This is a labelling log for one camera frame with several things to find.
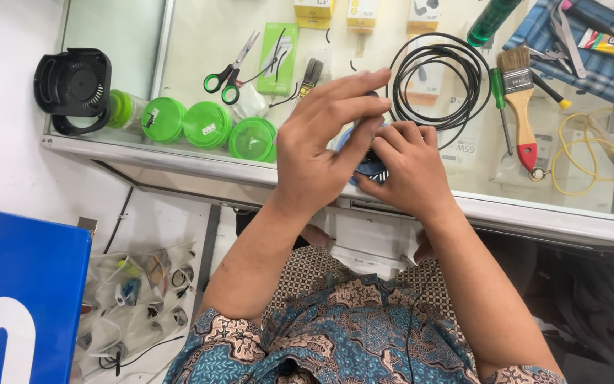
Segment person's left hand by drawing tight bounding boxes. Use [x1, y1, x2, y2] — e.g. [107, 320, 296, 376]
[273, 68, 393, 212]

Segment person's right hand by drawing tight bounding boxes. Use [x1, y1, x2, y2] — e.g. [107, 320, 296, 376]
[354, 121, 458, 223]

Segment blue round device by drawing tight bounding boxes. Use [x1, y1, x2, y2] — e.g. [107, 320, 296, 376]
[335, 91, 393, 187]

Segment green round lidded container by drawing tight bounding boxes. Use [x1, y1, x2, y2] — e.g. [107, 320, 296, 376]
[141, 96, 188, 144]
[228, 117, 278, 164]
[183, 101, 233, 149]

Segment clear plastic packet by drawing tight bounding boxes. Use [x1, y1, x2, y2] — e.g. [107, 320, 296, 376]
[231, 81, 268, 120]

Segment white box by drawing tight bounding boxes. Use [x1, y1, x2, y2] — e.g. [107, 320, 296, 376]
[326, 207, 426, 280]

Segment small black-bristle brush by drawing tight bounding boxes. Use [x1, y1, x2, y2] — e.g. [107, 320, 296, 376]
[296, 58, 325, 103]

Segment green cardboard box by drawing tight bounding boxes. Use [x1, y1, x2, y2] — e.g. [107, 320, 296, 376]
[256, 22, 300, 97]

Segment wooden paintbrush with red tip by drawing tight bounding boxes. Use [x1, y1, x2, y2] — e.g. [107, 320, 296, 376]
[496, 45, 538, 173]

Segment glass display counter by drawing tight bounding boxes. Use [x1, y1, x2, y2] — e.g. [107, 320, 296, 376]
[40, 0, 614, 251]

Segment yellow product box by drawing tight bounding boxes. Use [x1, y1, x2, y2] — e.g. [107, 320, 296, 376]
[346, 0, 380, 34]
[293, 0, 336, 31]
[406, 0, 441, 36]

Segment black tool with yellow tip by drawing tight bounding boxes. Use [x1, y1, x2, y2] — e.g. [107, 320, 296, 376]
[530, 71, 573, 111]

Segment batik patterned shirt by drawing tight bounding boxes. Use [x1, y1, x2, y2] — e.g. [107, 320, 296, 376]
[163, 245, 568, 384]

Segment green plastic bottle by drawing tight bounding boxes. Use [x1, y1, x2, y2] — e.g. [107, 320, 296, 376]
[466, 0, 524, 48]

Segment metal pliers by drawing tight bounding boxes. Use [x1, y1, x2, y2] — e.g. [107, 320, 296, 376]
[528, 45, 575, 76]

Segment clear jar with green lid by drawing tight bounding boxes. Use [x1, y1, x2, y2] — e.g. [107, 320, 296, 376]
[106, 89, 149, 132]

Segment metal tweezers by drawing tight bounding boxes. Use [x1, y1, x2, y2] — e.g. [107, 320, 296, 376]
[549, 0, 588, 80]

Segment blue plaid cloth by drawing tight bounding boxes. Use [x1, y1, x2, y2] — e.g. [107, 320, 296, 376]
[502, 0, 614, 119]

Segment black bag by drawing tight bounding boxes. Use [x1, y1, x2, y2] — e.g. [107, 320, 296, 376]
[520, 235, 614, 384]

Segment heap of clear accessory bags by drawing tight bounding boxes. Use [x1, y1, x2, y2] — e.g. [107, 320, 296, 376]
[71, 244, 199, 384]

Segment glue tube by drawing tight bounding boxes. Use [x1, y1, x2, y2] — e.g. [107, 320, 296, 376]
[577, 28, 614, 65]

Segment black round fan housing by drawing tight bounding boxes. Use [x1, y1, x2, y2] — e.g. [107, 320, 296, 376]
[33, 47, 113, 137]

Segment blue sign board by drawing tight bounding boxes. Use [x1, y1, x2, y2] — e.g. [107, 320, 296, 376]
[0, 204, 93, 384]

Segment black coiled cable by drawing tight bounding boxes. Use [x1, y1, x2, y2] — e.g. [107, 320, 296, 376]
[385, 32, 492, 151]

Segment green-handled scissors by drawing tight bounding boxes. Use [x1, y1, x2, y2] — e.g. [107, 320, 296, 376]
[203, 30, 261, 106]

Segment green-handled screwdriver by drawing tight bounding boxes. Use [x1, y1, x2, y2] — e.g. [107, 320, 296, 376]
[490, 67, 515, 157]

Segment yellow cord loop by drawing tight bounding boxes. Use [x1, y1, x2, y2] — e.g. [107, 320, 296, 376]
[550, 108, 614, 197]

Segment black wall cable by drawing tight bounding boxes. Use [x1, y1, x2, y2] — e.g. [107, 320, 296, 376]
[102, 186, 135, 255]

